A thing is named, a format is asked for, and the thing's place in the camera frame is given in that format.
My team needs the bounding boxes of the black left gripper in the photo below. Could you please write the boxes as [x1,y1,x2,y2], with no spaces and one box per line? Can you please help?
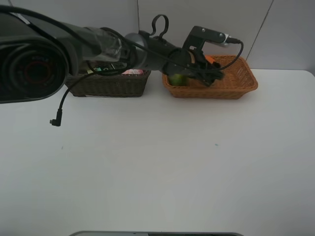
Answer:
[163,48,224,87]

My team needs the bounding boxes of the green mango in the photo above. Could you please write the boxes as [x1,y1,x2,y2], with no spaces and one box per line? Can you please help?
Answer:
[168,74,189,87]

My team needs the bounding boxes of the pink bottle white cap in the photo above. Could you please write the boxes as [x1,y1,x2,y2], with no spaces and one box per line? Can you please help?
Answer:
[123,69,144,75]

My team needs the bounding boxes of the dark green pump bottle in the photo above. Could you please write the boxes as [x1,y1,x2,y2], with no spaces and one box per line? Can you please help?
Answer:
[86,62,125,74]

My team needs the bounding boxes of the orange mandarin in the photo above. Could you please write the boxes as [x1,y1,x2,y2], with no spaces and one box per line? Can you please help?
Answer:
[205,55,215,63]

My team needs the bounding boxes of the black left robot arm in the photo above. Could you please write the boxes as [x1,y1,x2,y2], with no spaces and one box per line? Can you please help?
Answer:
[0,5,223,103]

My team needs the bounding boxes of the orange wicker basket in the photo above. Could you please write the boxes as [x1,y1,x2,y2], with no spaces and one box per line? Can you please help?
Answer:
[162,57,258,99]

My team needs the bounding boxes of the dark brown wicker basket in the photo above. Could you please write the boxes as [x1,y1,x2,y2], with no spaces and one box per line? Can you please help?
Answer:
[65,61,151,97]

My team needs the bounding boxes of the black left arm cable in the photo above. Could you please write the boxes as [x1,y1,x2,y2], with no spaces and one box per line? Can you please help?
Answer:
[0,5,244,128]

